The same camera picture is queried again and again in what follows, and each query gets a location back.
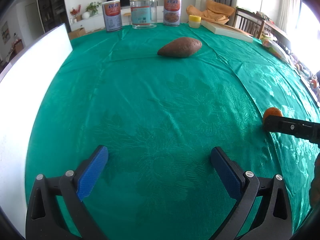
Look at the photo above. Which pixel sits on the black glass cabinet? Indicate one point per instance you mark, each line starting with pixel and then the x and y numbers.
pixel 53 13

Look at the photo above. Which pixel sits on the brown cardboard carton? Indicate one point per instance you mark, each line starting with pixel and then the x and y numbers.
pixel 76 33

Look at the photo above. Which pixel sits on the red flower vase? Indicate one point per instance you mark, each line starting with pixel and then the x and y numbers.
pixel 75 13

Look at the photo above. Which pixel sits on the wooden dining chair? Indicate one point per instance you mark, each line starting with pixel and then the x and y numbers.
pixel 249 22

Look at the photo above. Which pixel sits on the plastic snack bag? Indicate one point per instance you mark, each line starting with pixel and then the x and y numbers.
pixel 275 49

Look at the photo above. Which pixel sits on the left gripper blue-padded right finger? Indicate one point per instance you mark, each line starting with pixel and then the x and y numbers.
pixel 273 219

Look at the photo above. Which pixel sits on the orange lounge chair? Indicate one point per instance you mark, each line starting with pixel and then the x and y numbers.
pixel 214 12

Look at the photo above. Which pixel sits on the person's right hand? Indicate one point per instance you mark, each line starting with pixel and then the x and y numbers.
pixel 314 192

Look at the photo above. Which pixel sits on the white book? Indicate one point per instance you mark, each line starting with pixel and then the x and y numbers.
pixel 225 30

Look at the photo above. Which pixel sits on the white cardboard box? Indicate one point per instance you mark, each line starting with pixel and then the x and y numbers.
pixel 24 83

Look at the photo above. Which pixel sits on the small yellow-lid jar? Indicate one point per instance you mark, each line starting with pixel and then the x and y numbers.
pixel 194 21

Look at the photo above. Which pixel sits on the left printed tin can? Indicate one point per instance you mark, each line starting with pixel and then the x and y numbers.
pixel 112 15

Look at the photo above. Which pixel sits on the clear plastic jar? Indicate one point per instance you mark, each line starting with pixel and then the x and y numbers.
pixel 143 14

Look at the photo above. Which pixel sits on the printed tin can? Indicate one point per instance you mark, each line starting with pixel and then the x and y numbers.
pixel 172 12
pixel 112 15

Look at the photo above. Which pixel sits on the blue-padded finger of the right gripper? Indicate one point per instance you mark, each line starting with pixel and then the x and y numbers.
pixel 295 127

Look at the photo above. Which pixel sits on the right printed tin can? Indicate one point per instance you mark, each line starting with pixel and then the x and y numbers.
pixel 172 12

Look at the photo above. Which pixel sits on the green satin tablecloth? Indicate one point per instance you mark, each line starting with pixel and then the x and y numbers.
pixel 160 117

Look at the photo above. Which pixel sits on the long brown sweet potato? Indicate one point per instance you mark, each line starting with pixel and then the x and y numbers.
pixel 180 48

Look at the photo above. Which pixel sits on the white tv cabinet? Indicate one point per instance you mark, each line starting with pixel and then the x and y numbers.
pixel 97 22

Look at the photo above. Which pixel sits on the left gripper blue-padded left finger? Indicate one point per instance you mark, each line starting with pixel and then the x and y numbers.
pixel 44 218

